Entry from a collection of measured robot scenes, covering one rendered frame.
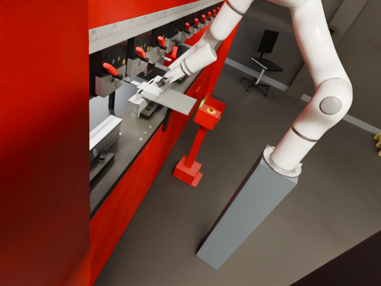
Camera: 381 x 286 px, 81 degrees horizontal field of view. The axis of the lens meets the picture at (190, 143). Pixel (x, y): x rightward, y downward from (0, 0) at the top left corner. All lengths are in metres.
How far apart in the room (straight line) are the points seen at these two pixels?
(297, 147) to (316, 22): 0.46
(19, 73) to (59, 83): 0.05
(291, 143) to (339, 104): 0.25
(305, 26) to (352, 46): 4.22
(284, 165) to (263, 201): 0.23
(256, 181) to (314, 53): 0.59
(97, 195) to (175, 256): 1.02
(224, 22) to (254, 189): 0.76
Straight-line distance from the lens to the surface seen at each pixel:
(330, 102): 0.88
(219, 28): 1.03
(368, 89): 5.36
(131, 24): 0.85
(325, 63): 0.96
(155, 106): 1.32
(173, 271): 1.75
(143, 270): 1.72
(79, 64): 0.28
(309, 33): 0.93
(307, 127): 0.99
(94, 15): 0.67
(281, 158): 1.07
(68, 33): 0.25
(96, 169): 0.93
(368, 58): 5.21
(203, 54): 1.08
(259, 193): 1.17
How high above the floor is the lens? 1.61
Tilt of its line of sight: 39 degrees down
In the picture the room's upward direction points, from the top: 21 degrees clockwise
